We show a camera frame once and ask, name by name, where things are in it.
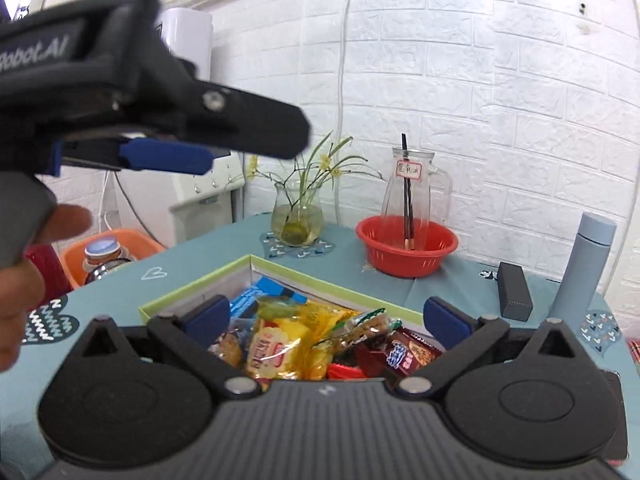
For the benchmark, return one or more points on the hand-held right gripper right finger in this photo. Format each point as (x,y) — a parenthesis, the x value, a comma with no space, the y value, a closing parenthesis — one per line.
(442,315)

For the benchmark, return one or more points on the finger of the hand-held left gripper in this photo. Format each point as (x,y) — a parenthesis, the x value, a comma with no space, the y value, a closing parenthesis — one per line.
(250,122)
(170,156)

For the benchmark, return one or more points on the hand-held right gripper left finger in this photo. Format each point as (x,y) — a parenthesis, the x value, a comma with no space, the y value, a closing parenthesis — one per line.
(210,312)

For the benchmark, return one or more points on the green cardboard box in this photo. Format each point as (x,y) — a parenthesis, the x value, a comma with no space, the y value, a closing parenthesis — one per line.
(190,287)

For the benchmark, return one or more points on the clear cookie packet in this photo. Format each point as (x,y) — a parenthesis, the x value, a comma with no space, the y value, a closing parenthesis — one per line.
(232,347)

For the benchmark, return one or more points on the dark red chocolate packet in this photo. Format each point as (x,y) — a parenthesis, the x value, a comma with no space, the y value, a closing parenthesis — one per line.
(405,355)

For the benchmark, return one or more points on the blue snack packet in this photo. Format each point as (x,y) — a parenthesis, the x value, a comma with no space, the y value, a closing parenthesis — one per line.
(270,290)

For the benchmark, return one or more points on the yellow red biscuit packet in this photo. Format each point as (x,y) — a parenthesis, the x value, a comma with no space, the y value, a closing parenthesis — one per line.
(275,350)

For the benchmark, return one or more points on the green white nut packet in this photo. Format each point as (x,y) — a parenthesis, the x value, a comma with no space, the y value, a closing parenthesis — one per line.
(367,327)

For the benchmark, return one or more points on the red orange snack packet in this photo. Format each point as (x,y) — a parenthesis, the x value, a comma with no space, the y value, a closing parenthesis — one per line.
(345,372)

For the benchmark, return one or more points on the yellow chip bag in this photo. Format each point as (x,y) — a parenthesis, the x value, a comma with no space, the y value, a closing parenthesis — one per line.
(325,320)

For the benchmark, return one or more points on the person's left hand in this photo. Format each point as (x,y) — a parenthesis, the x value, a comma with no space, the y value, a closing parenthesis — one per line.
(15,310)

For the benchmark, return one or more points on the teal printed tablecloth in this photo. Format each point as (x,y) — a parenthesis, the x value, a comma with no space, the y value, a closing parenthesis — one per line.
(475,305)

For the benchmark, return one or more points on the red plastic basket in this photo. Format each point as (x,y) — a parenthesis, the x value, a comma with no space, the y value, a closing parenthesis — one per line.
(405,262)

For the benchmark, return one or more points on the white appliance with screen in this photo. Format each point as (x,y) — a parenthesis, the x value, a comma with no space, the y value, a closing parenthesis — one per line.
(205,220)

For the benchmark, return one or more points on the black rectangular case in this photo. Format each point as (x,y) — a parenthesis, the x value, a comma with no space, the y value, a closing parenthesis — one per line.
(515,295)

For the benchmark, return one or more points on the orange plastic basin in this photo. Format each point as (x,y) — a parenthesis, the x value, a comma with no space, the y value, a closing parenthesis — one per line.
(145,247)

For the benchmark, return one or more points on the white water purifier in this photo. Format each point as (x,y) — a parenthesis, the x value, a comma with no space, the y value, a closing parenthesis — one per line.
(192,35)

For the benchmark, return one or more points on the glass vase with plant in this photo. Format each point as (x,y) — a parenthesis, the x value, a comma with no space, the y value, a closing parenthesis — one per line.
(295,220)

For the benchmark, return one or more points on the jar with blue lid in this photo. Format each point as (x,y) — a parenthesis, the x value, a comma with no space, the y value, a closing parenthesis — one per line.
(102,249)

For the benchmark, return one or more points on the glass pitcher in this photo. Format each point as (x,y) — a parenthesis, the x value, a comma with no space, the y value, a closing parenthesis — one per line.
(425,200)

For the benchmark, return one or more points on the heart pattern fabric coaster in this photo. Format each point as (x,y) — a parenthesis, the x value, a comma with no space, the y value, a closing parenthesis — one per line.
(320,249)
(602,332)

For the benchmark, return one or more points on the black straw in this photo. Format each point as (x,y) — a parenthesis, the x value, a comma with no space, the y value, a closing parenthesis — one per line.
(406,185)

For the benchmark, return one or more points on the grey-blue thermos bottle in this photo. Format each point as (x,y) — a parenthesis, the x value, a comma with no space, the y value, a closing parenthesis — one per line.
(580,270)

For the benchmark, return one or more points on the red thermos jug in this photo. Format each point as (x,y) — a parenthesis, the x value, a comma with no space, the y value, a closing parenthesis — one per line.
(50,275)

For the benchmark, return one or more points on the red plaid cloth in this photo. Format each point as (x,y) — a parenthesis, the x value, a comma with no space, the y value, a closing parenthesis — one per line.
(635,352)

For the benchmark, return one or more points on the dark smartphone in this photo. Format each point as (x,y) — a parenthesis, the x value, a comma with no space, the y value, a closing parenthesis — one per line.
(617,410)

